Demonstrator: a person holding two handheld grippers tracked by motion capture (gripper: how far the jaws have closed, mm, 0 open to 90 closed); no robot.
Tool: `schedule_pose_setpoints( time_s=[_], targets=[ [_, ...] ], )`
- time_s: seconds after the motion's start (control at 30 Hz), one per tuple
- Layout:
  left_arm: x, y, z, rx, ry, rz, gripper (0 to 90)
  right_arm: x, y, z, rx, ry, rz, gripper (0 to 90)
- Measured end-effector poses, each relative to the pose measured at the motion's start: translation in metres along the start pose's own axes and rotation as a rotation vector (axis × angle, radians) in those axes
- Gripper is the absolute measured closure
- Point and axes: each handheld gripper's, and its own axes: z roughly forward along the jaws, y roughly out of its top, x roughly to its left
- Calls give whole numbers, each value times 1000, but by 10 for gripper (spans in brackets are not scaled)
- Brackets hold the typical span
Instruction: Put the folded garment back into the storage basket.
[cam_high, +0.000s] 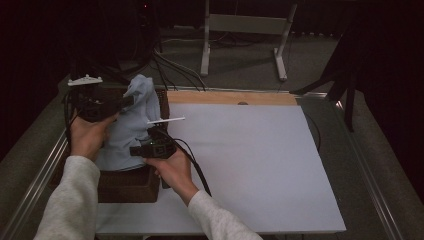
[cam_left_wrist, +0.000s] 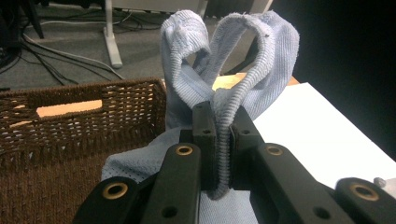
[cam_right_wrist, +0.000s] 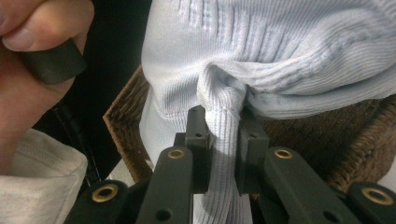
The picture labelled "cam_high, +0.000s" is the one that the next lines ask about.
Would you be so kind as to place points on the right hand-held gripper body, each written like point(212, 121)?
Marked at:
point(161, 148)

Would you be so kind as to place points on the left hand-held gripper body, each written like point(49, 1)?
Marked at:
point(96, 103)

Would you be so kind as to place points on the light blue tank top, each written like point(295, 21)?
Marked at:
point(130, 126)

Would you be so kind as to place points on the brown woven basket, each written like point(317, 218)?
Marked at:
point(126, 186)

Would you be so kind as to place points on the person's right hand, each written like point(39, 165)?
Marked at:
point(176, 173)

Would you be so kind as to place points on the person's left hand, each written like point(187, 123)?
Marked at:
point(86, 140)

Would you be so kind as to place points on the dark equipment with red light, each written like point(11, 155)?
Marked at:
point(145, 20)

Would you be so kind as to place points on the white metal stand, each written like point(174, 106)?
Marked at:
point(246, 24)

